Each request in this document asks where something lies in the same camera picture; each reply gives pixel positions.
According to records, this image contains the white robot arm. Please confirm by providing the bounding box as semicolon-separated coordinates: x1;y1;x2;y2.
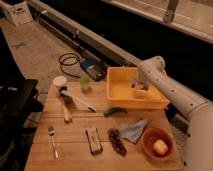
133;56;213;171

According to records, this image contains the yellow plastic tray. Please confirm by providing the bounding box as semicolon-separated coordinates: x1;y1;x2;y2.
107;67;169;109

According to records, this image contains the green pepper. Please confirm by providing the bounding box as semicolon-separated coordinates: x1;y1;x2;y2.
104;107;127;117

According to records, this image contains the blue black device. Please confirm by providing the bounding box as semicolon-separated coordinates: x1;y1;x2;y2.
80;59;105;81

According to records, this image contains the blue cloth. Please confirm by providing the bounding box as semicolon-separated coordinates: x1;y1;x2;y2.
119;119;148;144

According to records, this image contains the orange bowl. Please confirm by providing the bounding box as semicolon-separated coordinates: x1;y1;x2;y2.
141;127;173;161

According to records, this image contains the green cup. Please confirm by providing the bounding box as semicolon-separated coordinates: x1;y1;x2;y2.
80;76;90;91

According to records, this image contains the dark grape bunch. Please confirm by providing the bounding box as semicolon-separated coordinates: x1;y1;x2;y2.
108;128;127;156

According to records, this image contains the yellow apple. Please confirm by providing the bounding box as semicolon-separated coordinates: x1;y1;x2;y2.
153;139;168;156

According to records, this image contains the brown rectangular block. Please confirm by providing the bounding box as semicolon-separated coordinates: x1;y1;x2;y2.
86;127;103;155

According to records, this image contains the white round cup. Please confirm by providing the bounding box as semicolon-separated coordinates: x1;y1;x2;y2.
53;76;67;89

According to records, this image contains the silver fork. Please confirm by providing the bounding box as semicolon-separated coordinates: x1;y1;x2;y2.
48;126;59;159

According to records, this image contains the black chair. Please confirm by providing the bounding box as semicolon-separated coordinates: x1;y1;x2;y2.
0;79;43;171

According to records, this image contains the white cardboard box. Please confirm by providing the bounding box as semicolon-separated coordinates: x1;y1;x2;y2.
0;0;33;26

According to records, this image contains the metal floor rail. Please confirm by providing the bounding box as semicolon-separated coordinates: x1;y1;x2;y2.
27;0;213;128

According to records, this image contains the black coiled cable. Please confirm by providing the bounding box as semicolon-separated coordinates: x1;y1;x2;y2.
58;52;82;78

